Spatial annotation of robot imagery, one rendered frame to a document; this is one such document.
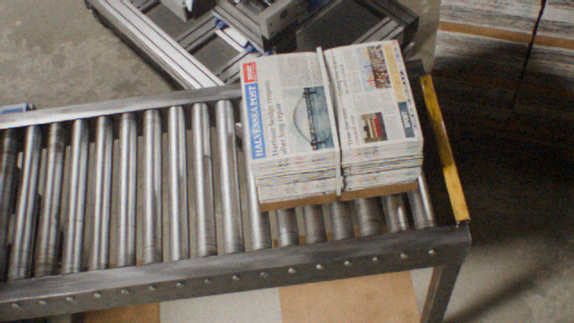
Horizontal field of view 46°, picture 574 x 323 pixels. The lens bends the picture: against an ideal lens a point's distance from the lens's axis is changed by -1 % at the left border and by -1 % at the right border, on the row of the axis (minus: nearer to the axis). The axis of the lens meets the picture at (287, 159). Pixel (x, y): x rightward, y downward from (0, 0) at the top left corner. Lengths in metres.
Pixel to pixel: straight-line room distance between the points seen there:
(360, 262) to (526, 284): 0.99
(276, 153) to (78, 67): 1.83
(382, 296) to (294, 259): 0.86
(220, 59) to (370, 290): 1.05
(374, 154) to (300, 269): 0.33
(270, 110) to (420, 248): 0.46
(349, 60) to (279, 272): 0.51
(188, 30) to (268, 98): 1.34
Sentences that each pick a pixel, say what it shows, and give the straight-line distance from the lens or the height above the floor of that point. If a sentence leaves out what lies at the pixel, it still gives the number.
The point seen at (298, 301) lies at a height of 0.00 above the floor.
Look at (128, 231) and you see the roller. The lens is 1.70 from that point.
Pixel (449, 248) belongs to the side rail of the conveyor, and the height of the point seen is 0.78.
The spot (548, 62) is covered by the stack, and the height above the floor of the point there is 0.54.
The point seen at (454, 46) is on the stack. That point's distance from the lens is 2.29.
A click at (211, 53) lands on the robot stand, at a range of 2.76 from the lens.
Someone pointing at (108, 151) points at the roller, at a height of 0.79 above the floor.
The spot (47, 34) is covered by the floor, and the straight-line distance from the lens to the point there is 3.36.
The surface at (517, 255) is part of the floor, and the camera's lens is 2.54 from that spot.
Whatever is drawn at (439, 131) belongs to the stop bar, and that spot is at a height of 0.82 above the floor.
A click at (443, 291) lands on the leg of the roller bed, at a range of 1.89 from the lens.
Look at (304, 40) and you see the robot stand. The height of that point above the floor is 0.21.
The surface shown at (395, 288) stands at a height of 0.00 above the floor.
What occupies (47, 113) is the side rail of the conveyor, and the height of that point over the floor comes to 0.80.
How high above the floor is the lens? 2.25
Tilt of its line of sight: 58 degrees down
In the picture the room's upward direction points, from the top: 8 degrees counter-clockwise
